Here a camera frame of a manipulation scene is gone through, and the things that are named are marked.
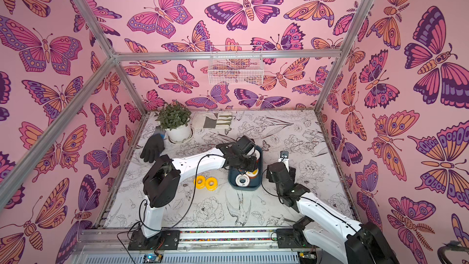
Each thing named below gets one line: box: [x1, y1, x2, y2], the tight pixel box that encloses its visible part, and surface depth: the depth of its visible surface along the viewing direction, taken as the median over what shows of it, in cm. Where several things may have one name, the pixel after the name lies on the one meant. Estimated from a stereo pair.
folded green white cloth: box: [191, 111, 233, 129], surface depth 117 cm
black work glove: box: [139, 125, 166, 164], surface depth 102 cm
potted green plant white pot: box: [154, 99, 193, 144], surface depth 95 cm
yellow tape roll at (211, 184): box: [205, 176, 219, 192], surface depth 89 cm
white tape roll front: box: [235, 173, 251, 187], surface depth 89 cm
